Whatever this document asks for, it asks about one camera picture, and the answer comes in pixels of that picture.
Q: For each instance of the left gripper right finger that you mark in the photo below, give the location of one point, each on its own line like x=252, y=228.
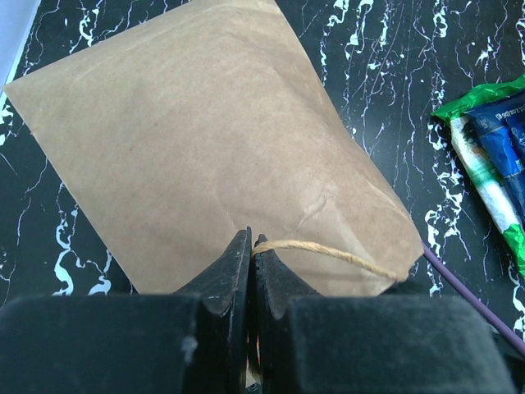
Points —
x=310, y=343

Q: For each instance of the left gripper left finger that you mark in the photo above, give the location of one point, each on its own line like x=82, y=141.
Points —
x=190, y=341

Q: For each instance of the brown paper bag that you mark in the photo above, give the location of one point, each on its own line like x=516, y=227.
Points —
x=175, y=134

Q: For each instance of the green Chuba chips bag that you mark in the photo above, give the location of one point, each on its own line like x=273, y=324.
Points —
x=481, y=172

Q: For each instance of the blue sea salt vinegar bag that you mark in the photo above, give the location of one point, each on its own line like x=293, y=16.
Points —
x=499, y=127

